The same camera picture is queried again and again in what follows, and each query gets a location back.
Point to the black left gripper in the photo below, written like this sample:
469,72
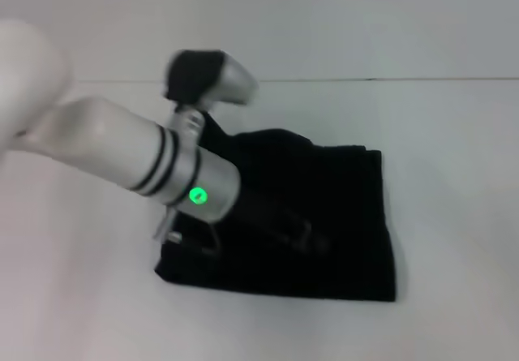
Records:
275,223

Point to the black t-shirt with white print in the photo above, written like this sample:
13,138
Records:
324,223

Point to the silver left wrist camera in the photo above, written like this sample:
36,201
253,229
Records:
211,77

